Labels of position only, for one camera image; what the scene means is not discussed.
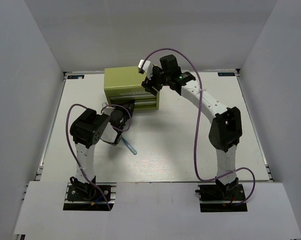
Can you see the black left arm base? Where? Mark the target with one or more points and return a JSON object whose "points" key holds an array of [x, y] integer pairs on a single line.
{"points": [[81, 196]]}

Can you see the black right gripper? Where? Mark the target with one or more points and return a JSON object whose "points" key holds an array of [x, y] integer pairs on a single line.
{"points": [[148, 85]]}

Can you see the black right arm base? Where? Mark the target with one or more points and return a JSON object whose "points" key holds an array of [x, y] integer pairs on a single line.
{"points": [[219, 198]]}

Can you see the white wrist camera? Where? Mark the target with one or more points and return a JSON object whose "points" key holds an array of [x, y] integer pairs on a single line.
{"points": [[106, 109], [145, 67]]}

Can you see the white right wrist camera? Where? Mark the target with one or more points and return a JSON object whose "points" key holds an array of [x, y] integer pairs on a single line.
{"points": [[145, 67]]}

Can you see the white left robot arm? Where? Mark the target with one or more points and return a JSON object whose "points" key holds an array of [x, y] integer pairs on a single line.
{"points": [[90, 128]]}

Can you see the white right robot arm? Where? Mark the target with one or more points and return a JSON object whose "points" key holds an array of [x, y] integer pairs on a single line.
{"points": [[225, 123]]}

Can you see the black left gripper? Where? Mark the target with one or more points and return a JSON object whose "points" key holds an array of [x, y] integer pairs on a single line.
{"points": [[129, 104]]}

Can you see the green metal drawer chest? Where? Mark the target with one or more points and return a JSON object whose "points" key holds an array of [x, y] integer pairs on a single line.
{"points": [[124, 84]]}

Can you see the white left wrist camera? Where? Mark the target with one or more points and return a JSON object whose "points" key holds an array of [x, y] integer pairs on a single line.
{"points": [[106, 109]]}

